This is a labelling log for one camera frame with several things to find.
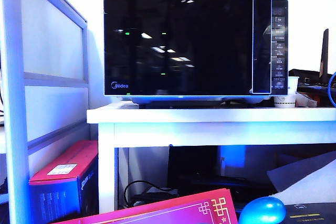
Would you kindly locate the white orange small packet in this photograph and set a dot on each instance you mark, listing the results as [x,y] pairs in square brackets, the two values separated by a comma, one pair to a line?
[305,100]

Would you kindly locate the grey foam sheet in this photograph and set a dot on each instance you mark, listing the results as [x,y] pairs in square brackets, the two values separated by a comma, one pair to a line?
[309,176]

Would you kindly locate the red gift box gold pattern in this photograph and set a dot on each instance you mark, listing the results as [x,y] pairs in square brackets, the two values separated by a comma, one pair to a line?
[170,211]

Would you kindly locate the white side table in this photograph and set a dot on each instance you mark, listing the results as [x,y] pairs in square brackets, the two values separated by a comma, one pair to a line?
[210,116]

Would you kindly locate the black box with gold print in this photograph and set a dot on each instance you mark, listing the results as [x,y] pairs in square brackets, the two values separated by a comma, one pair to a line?
[309,213]

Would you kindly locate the black Midea microwave oven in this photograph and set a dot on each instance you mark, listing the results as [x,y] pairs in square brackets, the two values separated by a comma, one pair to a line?
[279,51]

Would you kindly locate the black router with antennas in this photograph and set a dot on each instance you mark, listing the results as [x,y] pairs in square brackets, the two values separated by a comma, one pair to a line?
[302,73]

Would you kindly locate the black glass microwave door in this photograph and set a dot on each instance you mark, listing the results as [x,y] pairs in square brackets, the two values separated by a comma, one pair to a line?
[183,51]

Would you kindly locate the red and blue carton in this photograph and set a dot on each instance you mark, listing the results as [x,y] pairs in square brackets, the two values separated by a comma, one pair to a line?
[65,161]

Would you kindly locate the grey framed office partition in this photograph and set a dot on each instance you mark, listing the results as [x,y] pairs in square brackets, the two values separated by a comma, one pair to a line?
[52,51]

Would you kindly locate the white paper cup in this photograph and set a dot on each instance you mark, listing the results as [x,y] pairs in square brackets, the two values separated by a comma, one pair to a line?
[291,100]

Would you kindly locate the glossy egg-shaped object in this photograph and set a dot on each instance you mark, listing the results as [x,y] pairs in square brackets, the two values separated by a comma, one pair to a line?
[262,211]

